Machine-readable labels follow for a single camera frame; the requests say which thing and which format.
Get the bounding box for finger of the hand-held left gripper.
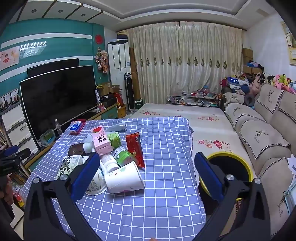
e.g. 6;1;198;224
3;145;19;156
14;148;31;161

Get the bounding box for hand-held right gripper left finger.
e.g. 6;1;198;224
23;152;109;241

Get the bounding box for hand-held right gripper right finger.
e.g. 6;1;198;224
192;152;275;241

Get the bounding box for white paper bowl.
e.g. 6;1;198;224
85;167;107;196

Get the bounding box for white black floral tea carton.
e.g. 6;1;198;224
55;155;84;181

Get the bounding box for yellow rimmed black trash bin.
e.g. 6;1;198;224
198;152;252;216

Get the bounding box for small white pill bottle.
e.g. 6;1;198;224
100;154;121;173

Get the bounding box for pink milk carton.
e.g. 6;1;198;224
91;125;112;156

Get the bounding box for white paper cup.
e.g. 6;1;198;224
105;161;145;194

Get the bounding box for green label plastic bottle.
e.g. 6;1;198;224
112;146;137;168

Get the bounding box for person's left forearm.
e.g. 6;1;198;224
0;176;15;223

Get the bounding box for white drawer cabinet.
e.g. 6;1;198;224
0;102;40;160

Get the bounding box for white plastic bottle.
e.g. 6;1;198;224
83;141;96;154

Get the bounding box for white floral bedsheet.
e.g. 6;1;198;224
133;103;257;186

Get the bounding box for green packet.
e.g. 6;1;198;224
106;132;122;149

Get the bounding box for blue tissue pack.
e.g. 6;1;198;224
69;122;83;133

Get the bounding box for red blue snack packet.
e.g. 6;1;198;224
69;119;86;135

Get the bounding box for grey blue pouch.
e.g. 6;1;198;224
105;123;127;132

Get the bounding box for large black flat television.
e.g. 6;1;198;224
20;65;97;142

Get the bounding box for cluttered glass coffee table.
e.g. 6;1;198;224
166;91;221;107

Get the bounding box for beige cushioned sofa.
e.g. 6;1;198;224
222;83;296;237

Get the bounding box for white papers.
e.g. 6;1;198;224
286;158;296;177

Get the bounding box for stack of books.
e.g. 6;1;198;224
284;185;296;216

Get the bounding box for open cardboard boxes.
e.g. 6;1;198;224
97;82;123;96

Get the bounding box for black white tower fan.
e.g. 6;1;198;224
124;72;135;115

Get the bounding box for blue patterned bag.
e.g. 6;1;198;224
227;76;250;93

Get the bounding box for white standing air conditioner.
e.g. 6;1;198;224
107;40;130;98

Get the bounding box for hanging flower decoration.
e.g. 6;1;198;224
95;47;109;73

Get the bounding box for pile of plush toys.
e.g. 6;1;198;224
252;72;296;94

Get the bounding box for beige embroidered curtain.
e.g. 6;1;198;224
127;21;243;105

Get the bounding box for stacked cardboard boxes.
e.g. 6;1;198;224
242;47;253;65

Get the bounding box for dark photo wall poster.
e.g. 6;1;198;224
0;88;19;109

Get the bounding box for pink wall poster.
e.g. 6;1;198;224
0;46;20;70

